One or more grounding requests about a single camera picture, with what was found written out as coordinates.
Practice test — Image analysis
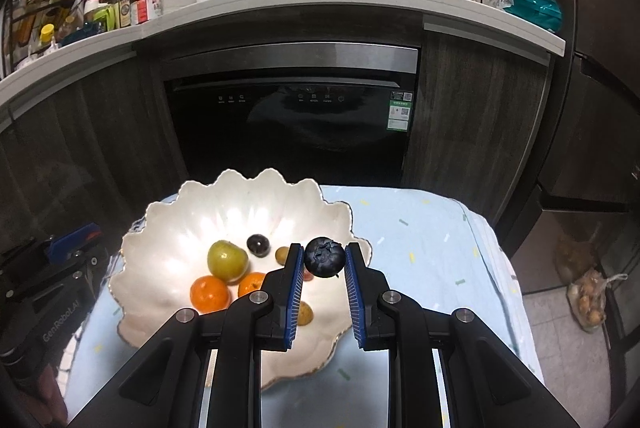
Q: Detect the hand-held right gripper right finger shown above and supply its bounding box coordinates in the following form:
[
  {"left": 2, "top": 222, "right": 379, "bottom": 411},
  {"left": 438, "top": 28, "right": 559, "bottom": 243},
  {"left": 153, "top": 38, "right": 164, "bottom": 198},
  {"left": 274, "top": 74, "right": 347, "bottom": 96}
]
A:
[{"left": 345, "top": 243, "right": 581, "bottom": 428}]

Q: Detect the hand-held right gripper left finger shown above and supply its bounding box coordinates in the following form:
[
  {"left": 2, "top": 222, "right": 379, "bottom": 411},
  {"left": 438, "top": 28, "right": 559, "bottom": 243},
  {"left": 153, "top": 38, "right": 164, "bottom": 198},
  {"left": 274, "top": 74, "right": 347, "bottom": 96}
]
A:
[{"left": 67, "top": 243, "right": 306, "bottom": 428}]

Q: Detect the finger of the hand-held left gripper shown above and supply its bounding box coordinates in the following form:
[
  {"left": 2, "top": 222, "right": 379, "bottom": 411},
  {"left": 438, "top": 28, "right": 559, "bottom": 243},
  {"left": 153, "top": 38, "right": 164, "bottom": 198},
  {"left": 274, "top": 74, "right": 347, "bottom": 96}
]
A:
[
  {"left": 0, "top": 235, "right": 40, "bottom": 273},
  {"left": 44, "top": 221, "right": 104, "bottom": 260}
]

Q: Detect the orange mandarin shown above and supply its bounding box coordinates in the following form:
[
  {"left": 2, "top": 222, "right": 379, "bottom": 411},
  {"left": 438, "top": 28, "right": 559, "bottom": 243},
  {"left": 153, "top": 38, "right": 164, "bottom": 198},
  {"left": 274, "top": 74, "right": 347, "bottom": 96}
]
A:
[
  {"left": 237, "top": 272, "right": 267, "bottom": 300},
  {"left": 190, "top": 275, "right": 232, "bottom": 315}
]

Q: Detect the blueberry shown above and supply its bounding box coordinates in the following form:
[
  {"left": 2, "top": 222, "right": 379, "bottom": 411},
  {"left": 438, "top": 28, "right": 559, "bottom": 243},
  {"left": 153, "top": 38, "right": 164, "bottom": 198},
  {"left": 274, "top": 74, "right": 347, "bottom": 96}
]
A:
[{"left": 304, "top": 236, "right": 347, "bottom": 279}]

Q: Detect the dark purple grape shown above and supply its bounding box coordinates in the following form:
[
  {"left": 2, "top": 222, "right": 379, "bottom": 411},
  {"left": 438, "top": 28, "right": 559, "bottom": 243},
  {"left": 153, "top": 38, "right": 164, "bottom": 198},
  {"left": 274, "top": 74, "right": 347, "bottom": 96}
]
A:
[{"left": 246, "top": 234, "right": 271, "bottom": 257}]

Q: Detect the green apple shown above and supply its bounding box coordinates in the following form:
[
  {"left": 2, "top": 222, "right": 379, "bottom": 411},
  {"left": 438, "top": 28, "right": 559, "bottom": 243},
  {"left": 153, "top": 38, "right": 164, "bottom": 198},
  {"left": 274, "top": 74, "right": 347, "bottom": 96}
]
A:
[{"left": 207, "top": 240, "right": 249, "bottom": 284}]

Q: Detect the white scalloped bowl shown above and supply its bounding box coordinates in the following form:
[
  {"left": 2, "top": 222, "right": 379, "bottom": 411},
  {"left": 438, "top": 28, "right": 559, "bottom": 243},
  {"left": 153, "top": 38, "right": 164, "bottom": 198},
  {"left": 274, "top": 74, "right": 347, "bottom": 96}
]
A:
[{"left": 109, "top": 168, "right": 373, "bottom": 391}]

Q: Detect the person's left hand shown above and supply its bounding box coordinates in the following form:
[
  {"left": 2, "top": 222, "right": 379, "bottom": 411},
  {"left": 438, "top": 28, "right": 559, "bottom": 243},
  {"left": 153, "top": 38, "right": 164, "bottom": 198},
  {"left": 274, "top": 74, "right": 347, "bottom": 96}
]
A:
[{"left": 27, "top": 357, "right": 70, "bottom": 426}]

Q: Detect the light blue patterned tablecloth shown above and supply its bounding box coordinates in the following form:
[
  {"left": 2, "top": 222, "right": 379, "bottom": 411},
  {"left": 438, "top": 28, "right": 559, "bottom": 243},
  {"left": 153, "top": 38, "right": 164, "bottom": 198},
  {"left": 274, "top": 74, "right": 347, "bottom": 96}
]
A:
[{"left": 64, "top": 184, "right": 547, "bottom": 428}]

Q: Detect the black built-in dishwasher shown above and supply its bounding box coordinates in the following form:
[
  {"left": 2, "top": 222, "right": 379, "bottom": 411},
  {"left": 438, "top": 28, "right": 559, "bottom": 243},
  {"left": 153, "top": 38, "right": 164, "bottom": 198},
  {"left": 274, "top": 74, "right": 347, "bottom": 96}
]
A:
[{"left": 159, "top": 42, "right": 421, "bottom": 190}]

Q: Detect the green cup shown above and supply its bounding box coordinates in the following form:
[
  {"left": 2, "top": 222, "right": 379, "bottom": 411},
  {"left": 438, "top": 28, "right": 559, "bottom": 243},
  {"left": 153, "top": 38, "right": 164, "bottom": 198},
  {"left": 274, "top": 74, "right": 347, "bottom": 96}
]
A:
[{"left": 89, "top": 5, "right": 120, "bottom": 34}]

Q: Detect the plastic bag of potatoes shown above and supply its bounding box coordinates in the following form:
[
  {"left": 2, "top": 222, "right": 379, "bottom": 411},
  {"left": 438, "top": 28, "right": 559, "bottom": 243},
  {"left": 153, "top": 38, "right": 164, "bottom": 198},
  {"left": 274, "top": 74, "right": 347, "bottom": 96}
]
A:
[{"left": 567, "top": 270, "right": 629, "bottom": 334}]

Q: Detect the white kitchen countertop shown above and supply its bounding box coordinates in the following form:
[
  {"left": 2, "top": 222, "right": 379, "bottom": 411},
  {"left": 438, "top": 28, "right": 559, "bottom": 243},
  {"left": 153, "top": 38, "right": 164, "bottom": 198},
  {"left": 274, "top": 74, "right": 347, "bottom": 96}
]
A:
[{"left": 0, "top": 0, "right": 567, "bottom": 130}]

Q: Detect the dark refrigerator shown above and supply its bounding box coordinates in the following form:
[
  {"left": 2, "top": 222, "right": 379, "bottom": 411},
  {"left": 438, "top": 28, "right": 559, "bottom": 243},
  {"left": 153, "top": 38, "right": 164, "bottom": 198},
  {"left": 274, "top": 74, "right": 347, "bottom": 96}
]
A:
[{"left": 537, "top": 0, "right": 640, "bottom": 296}]

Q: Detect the teal packet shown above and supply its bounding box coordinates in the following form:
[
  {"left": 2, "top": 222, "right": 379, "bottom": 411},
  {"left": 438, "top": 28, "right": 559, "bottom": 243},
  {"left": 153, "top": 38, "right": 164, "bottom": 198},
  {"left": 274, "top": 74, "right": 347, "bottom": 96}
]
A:
[{"left": 500, "top": 0, "right": 564, "bottom": 34}]

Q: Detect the black wire rack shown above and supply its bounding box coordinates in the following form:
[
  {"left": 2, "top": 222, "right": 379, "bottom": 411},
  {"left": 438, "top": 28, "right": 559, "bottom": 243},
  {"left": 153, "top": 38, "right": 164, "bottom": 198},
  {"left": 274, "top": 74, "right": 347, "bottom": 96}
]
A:
[{"left": 1, "top": 0, "right": 87, "bottom": 70}]

